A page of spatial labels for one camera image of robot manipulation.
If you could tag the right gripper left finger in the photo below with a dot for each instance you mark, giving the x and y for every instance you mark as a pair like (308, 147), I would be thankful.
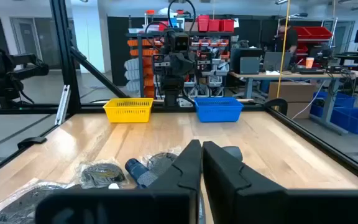
(172, 202)

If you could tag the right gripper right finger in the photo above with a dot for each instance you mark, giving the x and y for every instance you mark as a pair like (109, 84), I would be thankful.
(244, 202)

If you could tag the dark blue toiletry tube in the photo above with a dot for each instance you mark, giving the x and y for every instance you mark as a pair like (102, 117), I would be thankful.
(137, 170)

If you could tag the small grey bottle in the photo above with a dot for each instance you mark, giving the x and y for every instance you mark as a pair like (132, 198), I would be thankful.
(233, 152)

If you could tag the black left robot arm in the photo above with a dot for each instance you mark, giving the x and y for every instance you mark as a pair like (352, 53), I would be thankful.
(170, 87)

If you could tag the parts rack with orange bins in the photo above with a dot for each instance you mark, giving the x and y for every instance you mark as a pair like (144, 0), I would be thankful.
(145, 59)

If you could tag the small red storage bin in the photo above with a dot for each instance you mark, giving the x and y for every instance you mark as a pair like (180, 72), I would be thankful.
(214, 25)
(202, 23)
(227, 25)

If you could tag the blue plastic basket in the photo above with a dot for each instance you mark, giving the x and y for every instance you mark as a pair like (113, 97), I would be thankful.
(218, 110)

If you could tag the yellow plastic basket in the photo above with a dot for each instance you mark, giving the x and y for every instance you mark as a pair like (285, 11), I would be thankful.
(128, 110)

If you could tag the grey laptop screen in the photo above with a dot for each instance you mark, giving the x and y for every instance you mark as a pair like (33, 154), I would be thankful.
(275, 61)

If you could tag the small cardboard box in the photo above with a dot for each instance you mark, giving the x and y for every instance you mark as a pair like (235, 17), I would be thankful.
(297, 109)

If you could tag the person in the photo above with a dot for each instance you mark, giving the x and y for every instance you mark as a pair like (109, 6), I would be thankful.
(287, 39)

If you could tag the large cardboard box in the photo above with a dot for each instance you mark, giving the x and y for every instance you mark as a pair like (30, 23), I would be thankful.
(291, 91)

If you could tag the silver aluminium bar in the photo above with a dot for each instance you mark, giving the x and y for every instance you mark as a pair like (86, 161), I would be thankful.
(62, 105)

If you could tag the orange paper cup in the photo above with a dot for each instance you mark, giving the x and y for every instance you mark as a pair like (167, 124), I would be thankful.
(309, 63)

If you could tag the large red storage bin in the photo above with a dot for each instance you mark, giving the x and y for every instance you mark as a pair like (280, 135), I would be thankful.
(314, 32)

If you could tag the blue storage tote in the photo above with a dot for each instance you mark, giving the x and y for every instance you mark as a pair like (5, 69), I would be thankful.
(356, 119)
(342, 101)

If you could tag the wooden top work desk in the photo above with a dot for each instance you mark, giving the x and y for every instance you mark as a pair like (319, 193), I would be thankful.
(322, 75)

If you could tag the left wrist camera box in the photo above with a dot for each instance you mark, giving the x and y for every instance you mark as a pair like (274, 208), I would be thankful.
(179, 41)

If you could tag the black aluminium table frame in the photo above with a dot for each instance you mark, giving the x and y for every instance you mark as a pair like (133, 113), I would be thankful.
(65, 62)

